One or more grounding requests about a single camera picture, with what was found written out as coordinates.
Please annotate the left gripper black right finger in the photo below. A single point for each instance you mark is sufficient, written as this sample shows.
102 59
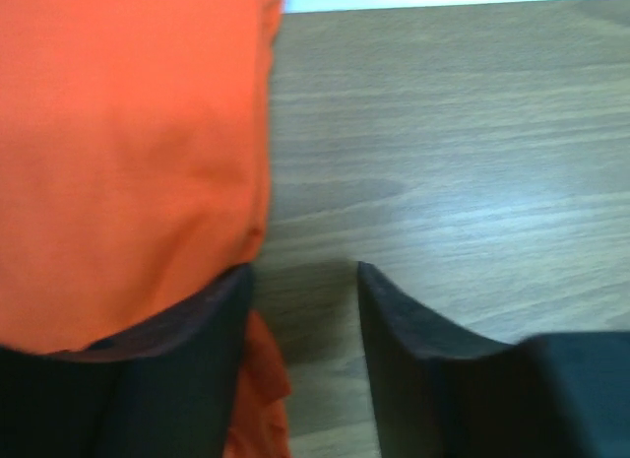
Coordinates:
441 390

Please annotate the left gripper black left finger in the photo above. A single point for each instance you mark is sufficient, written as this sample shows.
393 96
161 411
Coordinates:
163 388

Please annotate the orange t shirt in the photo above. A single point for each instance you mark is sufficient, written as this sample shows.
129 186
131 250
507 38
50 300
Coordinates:
135 172

